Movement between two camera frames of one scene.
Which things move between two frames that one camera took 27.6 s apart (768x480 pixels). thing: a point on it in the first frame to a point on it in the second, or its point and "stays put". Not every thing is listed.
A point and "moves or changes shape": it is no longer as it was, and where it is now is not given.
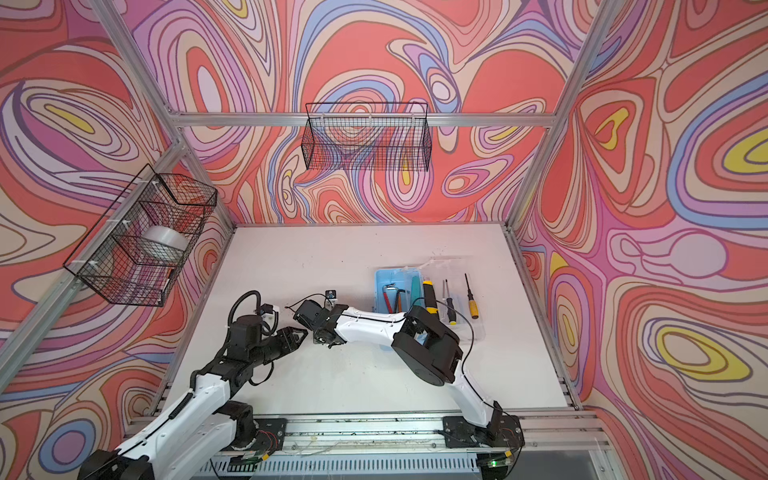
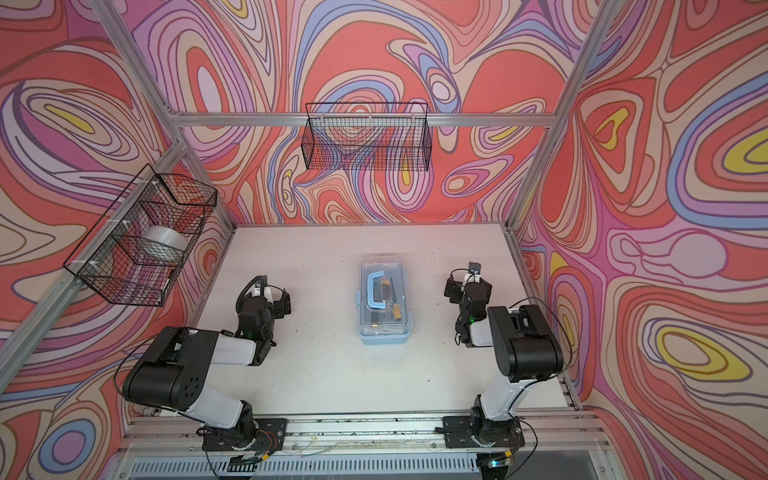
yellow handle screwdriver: [473, 305] moves or changes shape
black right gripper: [316, 338] to [454, 288]
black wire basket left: [136, 251] stays put
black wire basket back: [367, 136] stays put
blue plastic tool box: [448, 287] moves or changes shape
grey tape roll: [163, 243] stays put
